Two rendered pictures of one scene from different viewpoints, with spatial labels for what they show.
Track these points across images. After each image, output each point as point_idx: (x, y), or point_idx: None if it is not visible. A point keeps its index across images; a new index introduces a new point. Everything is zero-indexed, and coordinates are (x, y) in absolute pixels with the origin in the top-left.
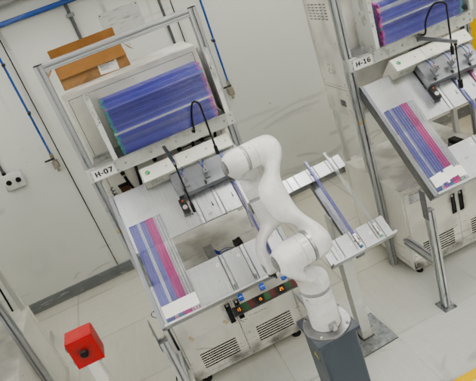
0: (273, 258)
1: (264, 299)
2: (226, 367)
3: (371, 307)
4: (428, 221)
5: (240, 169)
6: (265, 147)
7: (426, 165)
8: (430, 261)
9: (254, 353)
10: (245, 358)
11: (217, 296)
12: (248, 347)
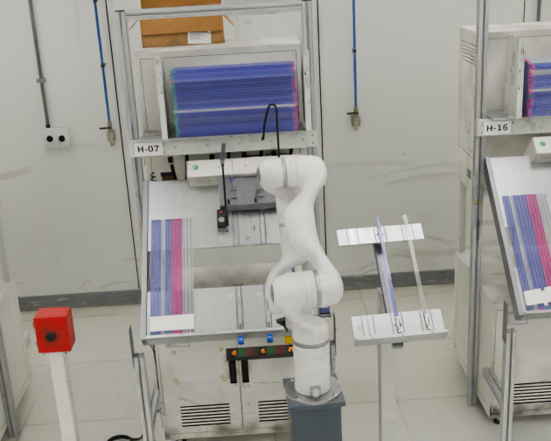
0: (272, 284)
1: (267, 353)
2: (207, 440)
3: (413, 439)
4: (505, 344)
5: (273, 181)
6: (308, 168)
7: (526, 275)
8: (498, 401)
9: (247, 437)
10: (233, 439)
11: (215, 329)
12: (241, 423)
